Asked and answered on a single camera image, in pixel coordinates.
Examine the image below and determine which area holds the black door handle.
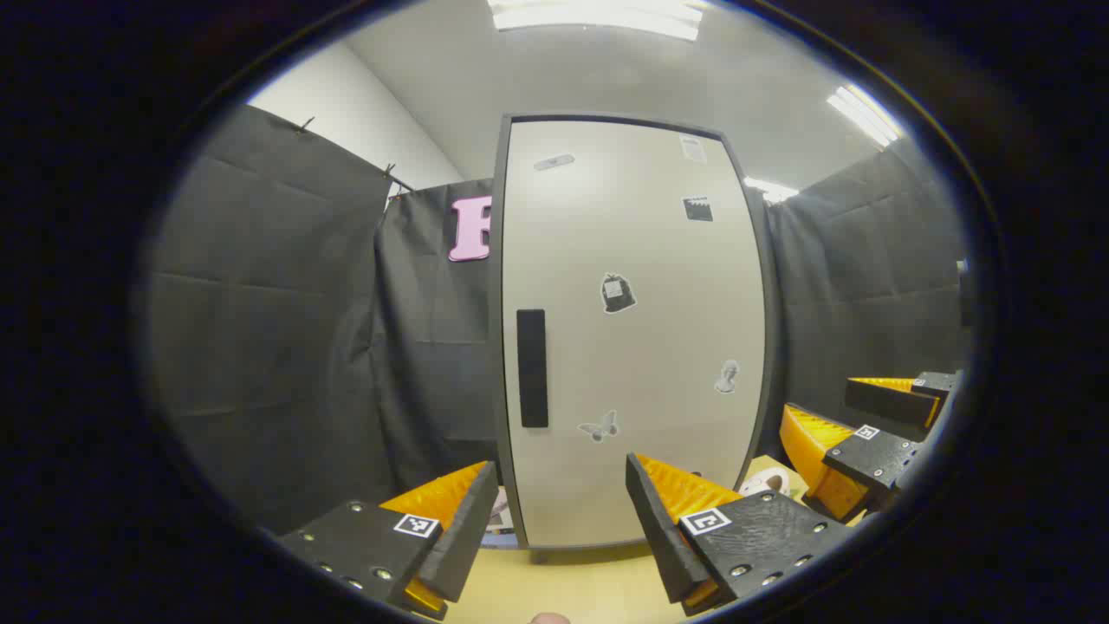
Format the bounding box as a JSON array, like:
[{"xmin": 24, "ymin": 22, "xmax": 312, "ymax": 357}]
[{"xmin": 516, "ymin": 309, "xmax": 549, "ymax": 429}]

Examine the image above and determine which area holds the large ceiling light panel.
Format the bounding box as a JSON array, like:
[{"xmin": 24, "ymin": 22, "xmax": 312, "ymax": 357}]
[{"xmin": 488, "ymin": 0, "xmax": 704, "ymax": 42}]

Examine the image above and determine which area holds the long ceiling light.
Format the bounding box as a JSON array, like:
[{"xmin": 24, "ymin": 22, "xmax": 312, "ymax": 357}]
[{"xmin": 826, "ymin": 84, "xmax": 904, "ymax": 148}]

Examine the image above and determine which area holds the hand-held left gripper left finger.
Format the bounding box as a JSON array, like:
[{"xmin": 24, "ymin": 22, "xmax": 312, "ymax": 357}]
[{"xmin": 277, "ymin": 461, "xmax": 501, "ymax": 621}]

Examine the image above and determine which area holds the black backdrop cloth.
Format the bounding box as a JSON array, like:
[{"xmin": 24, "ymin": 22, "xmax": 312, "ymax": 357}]
[{"xmin": 147, "ymin": 104, "xmax": 971, "ymax": 534}]

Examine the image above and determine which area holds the grey cabinet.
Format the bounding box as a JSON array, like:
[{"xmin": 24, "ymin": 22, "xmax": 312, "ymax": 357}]
[{"xmin": 487, "ymin": 111, "xmax": 781, "ymax": 564}]

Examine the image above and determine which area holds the pink doughnut toy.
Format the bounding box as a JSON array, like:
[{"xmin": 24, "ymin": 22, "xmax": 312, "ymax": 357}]
[{"xmin": 738, "ymin": 468, "xmax": 788, "ymax": 499}]

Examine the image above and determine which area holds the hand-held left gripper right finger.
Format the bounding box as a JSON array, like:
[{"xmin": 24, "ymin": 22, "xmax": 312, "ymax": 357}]
[{"xmin": 625, "ymin": 452, "xmax": 857, "ymax": 618}]

